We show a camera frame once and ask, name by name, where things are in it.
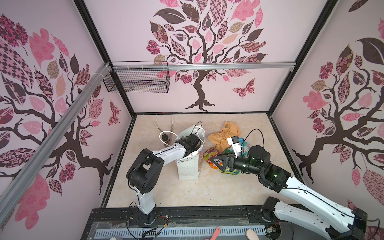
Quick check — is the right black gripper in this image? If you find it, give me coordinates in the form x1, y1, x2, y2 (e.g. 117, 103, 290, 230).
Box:
210, 150, 262, 177

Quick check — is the green snack packet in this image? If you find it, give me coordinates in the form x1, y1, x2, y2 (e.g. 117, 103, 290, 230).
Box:
220, 153, 240, 175

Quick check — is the orange candy snack packet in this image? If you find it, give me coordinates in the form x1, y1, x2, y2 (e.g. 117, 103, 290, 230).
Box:
203, 148, 221, 170

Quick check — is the orange-brown snack bag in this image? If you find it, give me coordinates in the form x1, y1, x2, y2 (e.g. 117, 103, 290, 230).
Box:
208, 122, 242, 152

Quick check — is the white patterned paper gift bag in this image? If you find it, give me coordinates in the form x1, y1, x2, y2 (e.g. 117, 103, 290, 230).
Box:
176, 122, 206, 182

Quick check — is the teal pink snack packet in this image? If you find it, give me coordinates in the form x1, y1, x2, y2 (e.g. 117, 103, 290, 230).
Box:
228, 142, 251, 158

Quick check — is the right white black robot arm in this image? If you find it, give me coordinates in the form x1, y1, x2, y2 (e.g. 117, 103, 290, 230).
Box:
211, 145, 368, 240

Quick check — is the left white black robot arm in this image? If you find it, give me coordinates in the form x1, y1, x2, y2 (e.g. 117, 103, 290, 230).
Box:
126, 134, 204, 225

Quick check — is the small dark spice jar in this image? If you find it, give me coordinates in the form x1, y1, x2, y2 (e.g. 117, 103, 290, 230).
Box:
161, 134, 171, 146

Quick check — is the beige oval object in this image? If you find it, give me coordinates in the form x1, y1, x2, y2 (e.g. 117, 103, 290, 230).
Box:
246, 229, 259, 240

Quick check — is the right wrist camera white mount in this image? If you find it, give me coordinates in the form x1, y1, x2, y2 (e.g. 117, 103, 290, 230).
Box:
227, 136, 244, 158

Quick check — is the grey slotted cable duct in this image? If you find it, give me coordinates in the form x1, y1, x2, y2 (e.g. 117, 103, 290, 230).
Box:
93, 226, 267, 240

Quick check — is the pink plastic tool handle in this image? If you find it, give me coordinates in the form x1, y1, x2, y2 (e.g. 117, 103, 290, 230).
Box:
206, 227, 221, 240

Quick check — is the black wire mesh basket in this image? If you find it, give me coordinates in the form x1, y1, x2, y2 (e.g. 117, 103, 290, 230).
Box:
103, 60, 171, 94

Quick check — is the horizontal aluminium rail back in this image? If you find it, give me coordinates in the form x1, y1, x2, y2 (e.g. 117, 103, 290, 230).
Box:
113, 62, 296, 71

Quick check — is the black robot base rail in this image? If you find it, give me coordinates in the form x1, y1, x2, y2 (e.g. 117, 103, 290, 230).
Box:
80, 203, 341, 240

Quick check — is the diagonal aluminium rail left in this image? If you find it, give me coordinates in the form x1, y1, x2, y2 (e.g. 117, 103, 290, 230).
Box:
1, 63, 111, 224

